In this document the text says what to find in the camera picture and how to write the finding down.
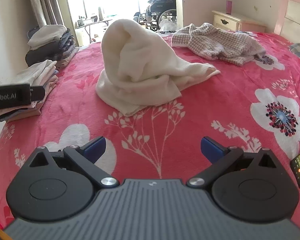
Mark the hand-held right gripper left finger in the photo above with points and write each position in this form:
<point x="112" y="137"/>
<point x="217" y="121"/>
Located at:
<point x="96" y="148"/>

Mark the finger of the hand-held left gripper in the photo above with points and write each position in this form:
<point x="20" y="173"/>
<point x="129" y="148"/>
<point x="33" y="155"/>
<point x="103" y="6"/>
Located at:
<point x="38" y="92"/>

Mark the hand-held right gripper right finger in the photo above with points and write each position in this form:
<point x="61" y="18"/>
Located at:
<point x="211" y="148"/>

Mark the white knit sweater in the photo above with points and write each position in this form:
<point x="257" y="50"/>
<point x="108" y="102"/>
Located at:
<point x="140" y="62"/>

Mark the stack of light folded clothes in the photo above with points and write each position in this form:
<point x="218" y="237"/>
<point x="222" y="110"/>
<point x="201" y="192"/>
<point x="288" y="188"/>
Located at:
<point x="40" y="75"/>

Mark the stack of dark folded clothes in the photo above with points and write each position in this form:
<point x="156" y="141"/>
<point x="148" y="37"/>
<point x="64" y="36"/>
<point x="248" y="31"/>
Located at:
<point x="52" y="45"/>

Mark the pink floral blanket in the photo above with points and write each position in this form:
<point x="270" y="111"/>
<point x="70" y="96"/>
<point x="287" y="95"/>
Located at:
<point x="215" y="100"/>

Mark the folding table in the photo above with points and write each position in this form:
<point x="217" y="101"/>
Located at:
<point x="95" y="23"/>

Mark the beige curtain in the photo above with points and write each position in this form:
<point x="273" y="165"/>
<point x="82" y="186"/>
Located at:
<point x="43" y="2"/>

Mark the grey bottle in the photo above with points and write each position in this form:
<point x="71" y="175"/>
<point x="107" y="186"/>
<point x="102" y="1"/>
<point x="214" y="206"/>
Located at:
<point x="99" y="13"/>

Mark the brown checked knit sweater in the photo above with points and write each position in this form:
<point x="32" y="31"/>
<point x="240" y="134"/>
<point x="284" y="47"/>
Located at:
<point x="220" y="42"/>

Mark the cream nightstand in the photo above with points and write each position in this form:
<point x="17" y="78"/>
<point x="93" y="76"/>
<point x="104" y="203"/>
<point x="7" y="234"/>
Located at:
<point x="236" y="21"/>

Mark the white plastic bag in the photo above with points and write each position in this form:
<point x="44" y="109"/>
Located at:
<point x="167" y="25"/>

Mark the blue checked cloth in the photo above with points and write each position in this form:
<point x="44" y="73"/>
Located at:
<point x="297" y="50"/>

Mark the pink cup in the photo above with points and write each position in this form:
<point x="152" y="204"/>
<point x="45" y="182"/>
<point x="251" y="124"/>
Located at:
<point x="228" y="7"/>

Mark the black wheelchair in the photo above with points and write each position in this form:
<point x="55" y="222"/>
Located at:
<point x="162" y="10"/>

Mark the pink headboard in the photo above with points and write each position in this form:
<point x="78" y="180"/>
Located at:
<point x="292" y="12"/>

